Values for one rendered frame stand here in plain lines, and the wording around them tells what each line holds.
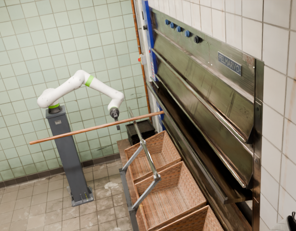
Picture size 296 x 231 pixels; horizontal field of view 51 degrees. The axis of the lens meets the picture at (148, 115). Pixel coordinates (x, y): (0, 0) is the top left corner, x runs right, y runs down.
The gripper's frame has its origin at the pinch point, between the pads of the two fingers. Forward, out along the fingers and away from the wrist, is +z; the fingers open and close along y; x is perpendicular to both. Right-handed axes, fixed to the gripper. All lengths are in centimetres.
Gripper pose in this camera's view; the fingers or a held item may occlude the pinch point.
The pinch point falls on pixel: (117, 122)
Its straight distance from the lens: 288.4
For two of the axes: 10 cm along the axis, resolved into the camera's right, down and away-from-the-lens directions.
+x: -9.7, 2.2, -1.3
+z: 2.1, 4.2, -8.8
